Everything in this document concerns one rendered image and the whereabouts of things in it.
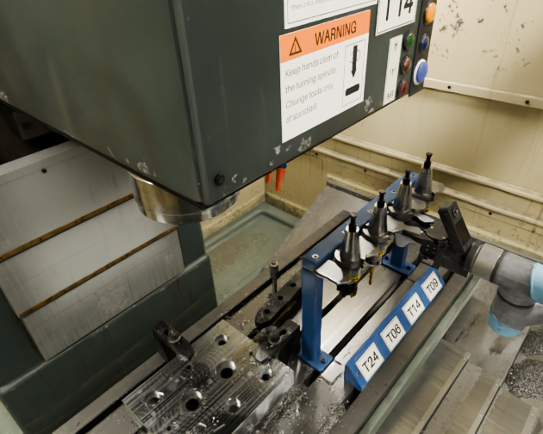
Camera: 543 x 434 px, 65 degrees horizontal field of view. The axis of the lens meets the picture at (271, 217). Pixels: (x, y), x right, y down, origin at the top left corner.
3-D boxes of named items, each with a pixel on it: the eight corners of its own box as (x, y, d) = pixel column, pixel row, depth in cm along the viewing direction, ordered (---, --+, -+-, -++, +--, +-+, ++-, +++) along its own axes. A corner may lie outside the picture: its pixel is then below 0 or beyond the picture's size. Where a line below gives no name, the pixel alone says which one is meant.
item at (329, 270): (356, 275, 86) (356, 272, 85) (341, 289, 83) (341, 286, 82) (327, 260, 90) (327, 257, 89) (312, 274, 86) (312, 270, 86)
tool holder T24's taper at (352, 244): (348, 244, 91) (350, 220, 87) (365, 254, 88) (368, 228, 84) (334, 254, 89) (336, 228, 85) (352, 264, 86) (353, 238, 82)
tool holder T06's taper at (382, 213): (371, 222, 97) (373, 197, 94) (390, 226, 96) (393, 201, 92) (365, 232, 94) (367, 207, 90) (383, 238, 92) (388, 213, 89)
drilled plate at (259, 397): (293, 383, 96) (293, 370, 93) (194, 489, 79) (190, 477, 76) (224, 331, 109) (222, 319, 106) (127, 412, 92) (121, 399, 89)
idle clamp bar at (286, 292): (319, 284, 127) (320, 268, 124) (266, 342, 111) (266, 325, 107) (304, 278, 130) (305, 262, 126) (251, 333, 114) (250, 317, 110)
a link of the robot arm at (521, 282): (540, 316, 85) (555, 287, 80) (484, 291, 92) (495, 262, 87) (552, 294, 90) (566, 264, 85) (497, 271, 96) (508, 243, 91)
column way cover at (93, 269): (190, 269, 135) (160, 115, 106) (44, 368, 107) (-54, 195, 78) (181, 263, 138) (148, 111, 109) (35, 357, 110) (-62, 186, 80)
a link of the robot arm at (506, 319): (544, 337, 94) (561, 304, 88) (493, 341, 94) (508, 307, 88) (525, 311, 101) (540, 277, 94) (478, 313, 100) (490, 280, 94)
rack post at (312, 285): (333, 359, 106) (340, 270, 89) (321, 374, 102) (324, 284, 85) (302, 338, 111) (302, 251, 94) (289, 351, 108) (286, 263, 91)
